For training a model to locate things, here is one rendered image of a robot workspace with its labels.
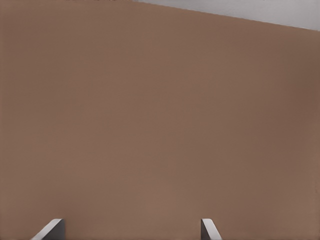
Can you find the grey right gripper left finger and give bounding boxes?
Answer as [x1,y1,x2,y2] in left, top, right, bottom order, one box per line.
[30,218,66,240]

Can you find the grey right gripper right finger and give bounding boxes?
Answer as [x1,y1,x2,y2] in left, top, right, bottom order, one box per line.
[201,218,223,240]

